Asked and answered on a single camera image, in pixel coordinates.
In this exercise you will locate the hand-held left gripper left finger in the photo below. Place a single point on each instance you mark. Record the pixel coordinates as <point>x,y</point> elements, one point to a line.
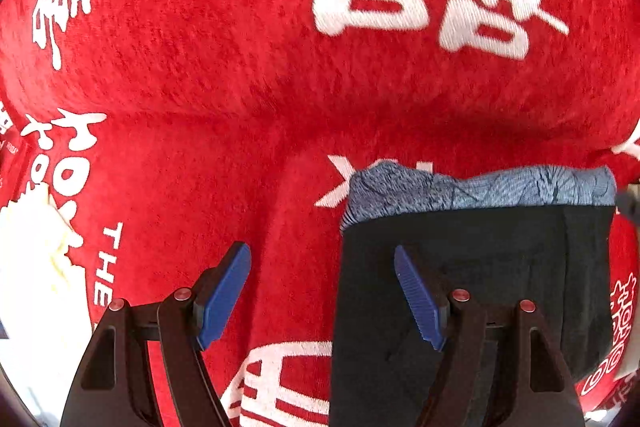
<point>222,297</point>

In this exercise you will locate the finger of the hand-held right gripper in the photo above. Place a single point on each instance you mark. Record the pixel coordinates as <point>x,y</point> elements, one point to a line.
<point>631,206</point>

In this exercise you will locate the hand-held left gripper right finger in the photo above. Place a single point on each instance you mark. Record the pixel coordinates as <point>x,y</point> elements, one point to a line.
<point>420,297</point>

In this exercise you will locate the black pants with blue trim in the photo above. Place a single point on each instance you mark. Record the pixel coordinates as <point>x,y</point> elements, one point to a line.
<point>480,257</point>

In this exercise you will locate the cream folded cloth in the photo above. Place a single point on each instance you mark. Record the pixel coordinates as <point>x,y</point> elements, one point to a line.
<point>35,267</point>

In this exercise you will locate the red printed blanket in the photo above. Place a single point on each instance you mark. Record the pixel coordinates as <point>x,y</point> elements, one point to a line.
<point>225,72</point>

